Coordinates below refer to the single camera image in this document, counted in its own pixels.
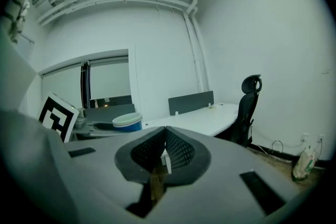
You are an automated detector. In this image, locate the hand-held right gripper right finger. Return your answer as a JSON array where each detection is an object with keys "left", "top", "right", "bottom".
[{"left": 143, "top": 125, "right": 301, "bottom": 224}]

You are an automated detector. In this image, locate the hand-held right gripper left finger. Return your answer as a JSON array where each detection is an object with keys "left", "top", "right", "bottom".
[{"left": 51, "top": 126, "right": 167, "bottom": 223}]

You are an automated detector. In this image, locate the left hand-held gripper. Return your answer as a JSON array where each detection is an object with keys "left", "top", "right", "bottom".
[{"left": 38, "top": 91, "right": 137, "bottom": 144}]

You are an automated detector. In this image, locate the blue cup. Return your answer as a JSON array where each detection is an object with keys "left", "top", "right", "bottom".
[{"left": 112, "top": 112, "right": 144, "bottom": 132}]

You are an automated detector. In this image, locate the grey desk divider panel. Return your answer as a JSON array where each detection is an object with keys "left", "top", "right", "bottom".
[
  {"left": 83, "top": 103, "right": 136, "bottom": 123},
  {"left": 167, "top": 90, "right": 215, "bottom": 116}
]

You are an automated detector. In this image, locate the window with white blind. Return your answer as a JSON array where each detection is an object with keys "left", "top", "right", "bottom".
[{"left": 38, "top": 48, "right": 132, "bottom": 124}]

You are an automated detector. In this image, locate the long white curved desk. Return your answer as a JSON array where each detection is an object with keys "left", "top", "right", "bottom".
[{"left": 143, "top": 103, "right": 240, "bottom": 175}]

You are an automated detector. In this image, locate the black office chair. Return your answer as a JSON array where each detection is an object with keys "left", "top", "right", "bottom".
[{"left": 230, "top": 74, "right": 263, "bottom": 148}]

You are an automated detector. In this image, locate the white plastic bag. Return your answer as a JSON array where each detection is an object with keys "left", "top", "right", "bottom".
[{"left": 291, "top": 145, "right": 318, "bottom": 182}]

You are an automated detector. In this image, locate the person's striped shirt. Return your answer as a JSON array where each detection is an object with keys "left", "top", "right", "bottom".
[{"left": 2, "top": 0, "right": 34, "bottom": 44}]

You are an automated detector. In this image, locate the thin black wall cable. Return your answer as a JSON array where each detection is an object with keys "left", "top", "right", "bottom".
[{"left": 271, "top": 140, "right": 285, "bottom": 154}]

